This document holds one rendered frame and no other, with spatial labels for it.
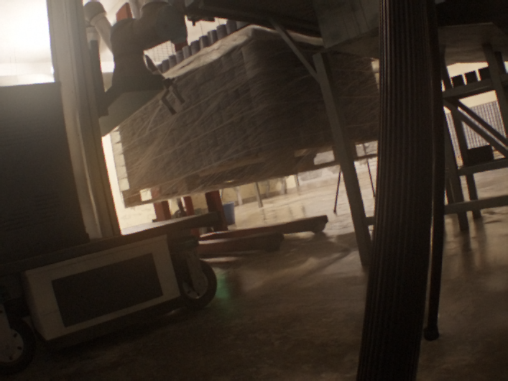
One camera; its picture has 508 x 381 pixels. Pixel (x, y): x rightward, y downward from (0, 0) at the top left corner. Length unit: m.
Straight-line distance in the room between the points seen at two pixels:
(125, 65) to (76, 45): 0.23
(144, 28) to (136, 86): 0.20
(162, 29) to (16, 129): 0.57
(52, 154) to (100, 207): 0.27
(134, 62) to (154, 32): 0.12
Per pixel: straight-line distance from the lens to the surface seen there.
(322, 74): 1.60
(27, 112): 1.36
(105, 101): 1.55
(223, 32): 2.03
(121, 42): 1.52
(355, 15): 1.54
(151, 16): 1.47
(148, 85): 1.45
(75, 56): 1.58
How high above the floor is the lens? 0.37
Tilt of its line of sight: 1 degrees down
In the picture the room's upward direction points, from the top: 13 degrees counter-clockwise
